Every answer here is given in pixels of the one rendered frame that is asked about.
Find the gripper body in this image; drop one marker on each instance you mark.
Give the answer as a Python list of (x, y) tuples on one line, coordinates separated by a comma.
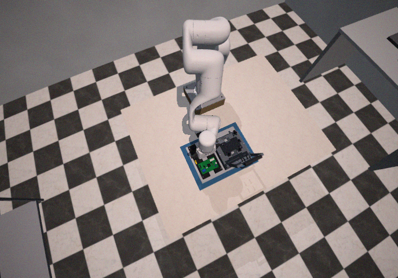
[(203, 155)]

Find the green circuit board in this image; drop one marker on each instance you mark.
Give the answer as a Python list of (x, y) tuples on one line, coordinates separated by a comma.
[(208, 165)]

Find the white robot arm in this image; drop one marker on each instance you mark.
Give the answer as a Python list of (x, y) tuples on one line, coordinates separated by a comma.
[(207, 62)]

